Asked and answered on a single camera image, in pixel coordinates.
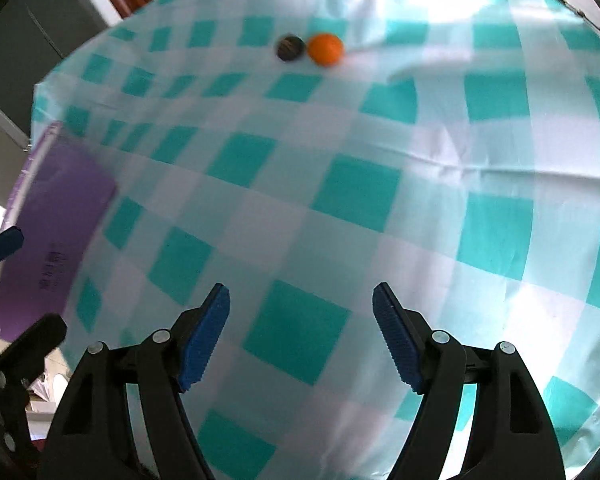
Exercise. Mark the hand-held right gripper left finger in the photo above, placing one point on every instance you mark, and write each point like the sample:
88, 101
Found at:
205, 340

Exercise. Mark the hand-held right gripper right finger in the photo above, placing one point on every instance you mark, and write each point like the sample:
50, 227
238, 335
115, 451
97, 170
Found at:
397, 340

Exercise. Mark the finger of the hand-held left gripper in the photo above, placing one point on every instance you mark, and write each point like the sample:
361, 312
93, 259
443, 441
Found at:
0, 249
37, 335

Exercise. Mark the purple plastic container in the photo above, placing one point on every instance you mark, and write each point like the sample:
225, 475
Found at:
60, 220

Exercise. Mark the orange mandarin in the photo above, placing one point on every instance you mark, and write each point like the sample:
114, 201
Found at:
325, 50

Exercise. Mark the dark water chestnut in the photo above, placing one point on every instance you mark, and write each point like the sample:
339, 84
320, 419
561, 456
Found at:
290, 48

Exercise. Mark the teal white checkered tablecloth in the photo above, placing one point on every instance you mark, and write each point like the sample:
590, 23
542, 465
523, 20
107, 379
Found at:
360, 195

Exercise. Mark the grey cabinet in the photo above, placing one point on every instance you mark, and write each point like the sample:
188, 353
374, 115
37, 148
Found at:
40, 45

